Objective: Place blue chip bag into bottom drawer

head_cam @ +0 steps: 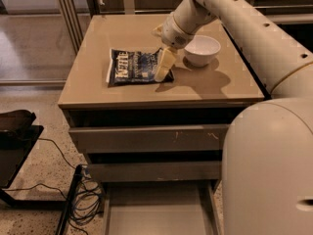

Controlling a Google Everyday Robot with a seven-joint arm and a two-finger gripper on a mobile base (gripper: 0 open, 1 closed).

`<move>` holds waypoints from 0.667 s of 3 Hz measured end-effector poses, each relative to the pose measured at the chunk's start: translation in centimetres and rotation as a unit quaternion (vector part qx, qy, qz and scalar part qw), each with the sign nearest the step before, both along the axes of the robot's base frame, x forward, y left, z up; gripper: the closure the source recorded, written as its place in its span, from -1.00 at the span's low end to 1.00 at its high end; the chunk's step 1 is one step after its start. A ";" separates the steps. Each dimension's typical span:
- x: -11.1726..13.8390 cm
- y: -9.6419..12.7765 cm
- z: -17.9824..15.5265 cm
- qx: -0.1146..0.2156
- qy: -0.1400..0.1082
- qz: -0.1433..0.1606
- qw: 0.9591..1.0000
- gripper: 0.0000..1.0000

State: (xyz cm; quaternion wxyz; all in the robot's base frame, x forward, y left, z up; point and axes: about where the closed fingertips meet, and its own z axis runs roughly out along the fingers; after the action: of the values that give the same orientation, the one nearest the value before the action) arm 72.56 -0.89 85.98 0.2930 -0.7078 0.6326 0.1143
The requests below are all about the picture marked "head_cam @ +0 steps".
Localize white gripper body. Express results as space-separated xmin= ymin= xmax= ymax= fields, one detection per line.
xmin=153 ymin=12 xmax=195 ymax=49

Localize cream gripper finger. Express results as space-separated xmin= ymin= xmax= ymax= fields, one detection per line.
xmin=155 ymin=63 xmax=170 ymax=82
xmin=157 ymin=47 xmax=177 ymax=69

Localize blue chip bag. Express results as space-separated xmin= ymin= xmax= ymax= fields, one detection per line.
xmin=106 ymin=49 xmax=162 ymax=87

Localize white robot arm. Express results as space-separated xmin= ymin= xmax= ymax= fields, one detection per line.
xmin=155 ymin=0 xmax=313 ymax=235

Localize grey drawer cabinet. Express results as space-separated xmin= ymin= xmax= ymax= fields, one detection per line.
xmin=57 ymin=14 xmax=266 ymax=235

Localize grey top drawer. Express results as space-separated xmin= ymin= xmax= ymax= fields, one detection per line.
xmin=69 ymin=124 xmax=229 ymax=154

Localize grey middle drawer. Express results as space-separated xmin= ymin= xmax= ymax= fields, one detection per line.
xmin=88 ymin=161 xmax=221 ymax=182

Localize grey open bottom drawer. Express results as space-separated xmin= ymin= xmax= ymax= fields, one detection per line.
xmin=103 ymin=182 xmax=222 ymax=235

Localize white ceramic bowl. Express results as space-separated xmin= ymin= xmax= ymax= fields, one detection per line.
xmin=184 ymin=35 xmax=221 ymax=67

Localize black side table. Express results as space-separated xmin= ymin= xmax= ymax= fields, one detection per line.
xmin=0 ymin=110 xmax=65 ymax=211

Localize black metal stand leg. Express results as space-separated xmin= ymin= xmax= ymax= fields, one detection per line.
xmin=54 ymin=165 xmax=82 ymax=235

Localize black cable bundle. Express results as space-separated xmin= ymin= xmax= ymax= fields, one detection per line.
xmin=3 ymin=137 xmax=105 ymax=235

